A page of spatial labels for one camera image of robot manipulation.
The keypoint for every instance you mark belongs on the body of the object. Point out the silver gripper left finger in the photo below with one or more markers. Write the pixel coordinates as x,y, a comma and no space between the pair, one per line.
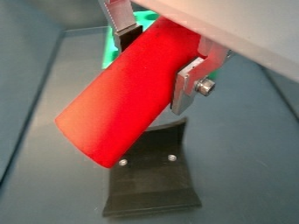
119,14

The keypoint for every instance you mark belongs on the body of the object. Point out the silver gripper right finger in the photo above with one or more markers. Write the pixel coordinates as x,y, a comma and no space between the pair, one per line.
192,79

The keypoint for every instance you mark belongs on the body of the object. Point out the red cylinder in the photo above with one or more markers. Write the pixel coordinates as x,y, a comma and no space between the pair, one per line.
116,107

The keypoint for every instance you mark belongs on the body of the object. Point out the green foam shape board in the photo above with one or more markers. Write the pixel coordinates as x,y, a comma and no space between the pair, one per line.
118,41

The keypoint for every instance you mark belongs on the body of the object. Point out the black curved cradle stand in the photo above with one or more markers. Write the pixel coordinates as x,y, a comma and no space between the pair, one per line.
152,183

